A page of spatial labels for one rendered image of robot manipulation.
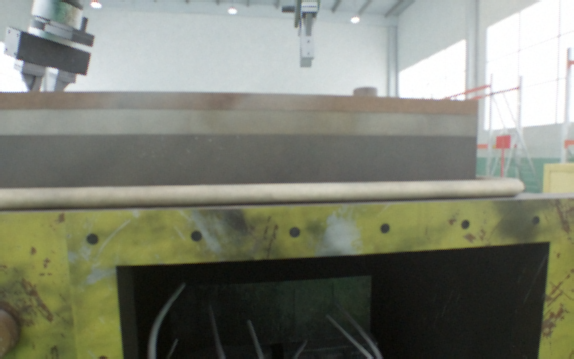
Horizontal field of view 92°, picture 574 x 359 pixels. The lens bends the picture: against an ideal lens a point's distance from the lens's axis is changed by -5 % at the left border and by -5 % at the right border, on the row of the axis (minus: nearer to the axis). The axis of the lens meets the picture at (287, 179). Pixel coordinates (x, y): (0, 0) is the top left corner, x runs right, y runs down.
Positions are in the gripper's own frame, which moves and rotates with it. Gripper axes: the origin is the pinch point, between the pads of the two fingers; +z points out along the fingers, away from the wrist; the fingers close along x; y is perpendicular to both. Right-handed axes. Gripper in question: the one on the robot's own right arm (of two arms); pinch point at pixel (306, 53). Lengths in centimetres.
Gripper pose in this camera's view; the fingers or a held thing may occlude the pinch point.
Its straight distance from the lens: 68.5
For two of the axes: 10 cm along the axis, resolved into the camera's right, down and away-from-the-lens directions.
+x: 0.3, 0.8, -10.0
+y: -10.0, 0.1, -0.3
